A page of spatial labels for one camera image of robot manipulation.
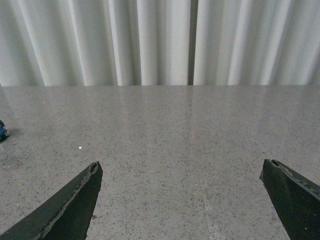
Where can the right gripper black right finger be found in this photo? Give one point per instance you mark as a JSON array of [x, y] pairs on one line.
[[295, 198]]

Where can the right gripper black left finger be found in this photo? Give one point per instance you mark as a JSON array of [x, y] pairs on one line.
[[64, 216]]

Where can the green push button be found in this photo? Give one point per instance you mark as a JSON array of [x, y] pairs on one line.
[[4, 134]]

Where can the white curtain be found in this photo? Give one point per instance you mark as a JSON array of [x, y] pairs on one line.
[[159, 42]]

